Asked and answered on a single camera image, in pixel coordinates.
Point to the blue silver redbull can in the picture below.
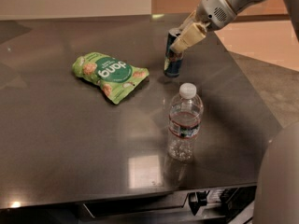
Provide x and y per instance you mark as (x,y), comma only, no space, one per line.
(172,61)

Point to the clear plastic water bottle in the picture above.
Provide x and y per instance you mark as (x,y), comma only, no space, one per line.
(185,115)

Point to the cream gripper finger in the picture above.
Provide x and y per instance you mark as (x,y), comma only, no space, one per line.
(189,35)
(189,22)

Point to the black equipment under table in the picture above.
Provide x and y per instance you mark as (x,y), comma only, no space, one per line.
(224,202)

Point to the green dang snack bag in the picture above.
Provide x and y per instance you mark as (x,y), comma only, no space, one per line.
(117,79)

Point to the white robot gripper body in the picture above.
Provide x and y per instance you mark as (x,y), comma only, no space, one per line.
(213,12)

